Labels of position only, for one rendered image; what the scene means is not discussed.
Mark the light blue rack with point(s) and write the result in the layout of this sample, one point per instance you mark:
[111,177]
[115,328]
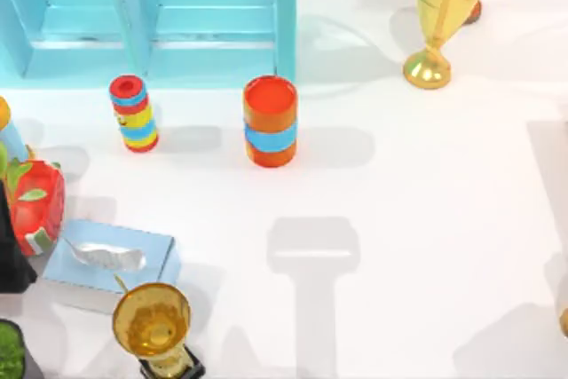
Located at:
[208,15]

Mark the tall gold trophy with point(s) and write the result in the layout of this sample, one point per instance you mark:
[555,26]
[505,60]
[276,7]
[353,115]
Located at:
[439,2]

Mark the small orange object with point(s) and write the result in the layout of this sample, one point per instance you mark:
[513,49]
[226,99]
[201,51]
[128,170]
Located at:
[474,13]

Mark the red striped can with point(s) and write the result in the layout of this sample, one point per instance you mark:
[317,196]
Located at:
[134,117]

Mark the light blue tissue box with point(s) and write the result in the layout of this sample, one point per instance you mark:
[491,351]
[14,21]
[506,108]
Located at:
[111,268]

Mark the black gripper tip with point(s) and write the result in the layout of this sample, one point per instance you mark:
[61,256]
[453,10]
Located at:
[11,255]

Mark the gold trophy on black base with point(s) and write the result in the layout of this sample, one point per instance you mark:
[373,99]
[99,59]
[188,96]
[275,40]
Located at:
[153,330]

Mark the orange can with blue band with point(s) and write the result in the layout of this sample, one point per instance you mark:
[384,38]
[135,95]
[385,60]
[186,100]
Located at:
[270,123]

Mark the small gold object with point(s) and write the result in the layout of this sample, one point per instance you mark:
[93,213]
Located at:
[564,321]

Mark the red apple-shaped pot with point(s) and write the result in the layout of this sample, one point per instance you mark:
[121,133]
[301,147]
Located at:
[37,206]

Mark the green plant in dark pot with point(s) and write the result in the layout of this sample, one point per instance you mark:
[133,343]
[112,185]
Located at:
[10,350]

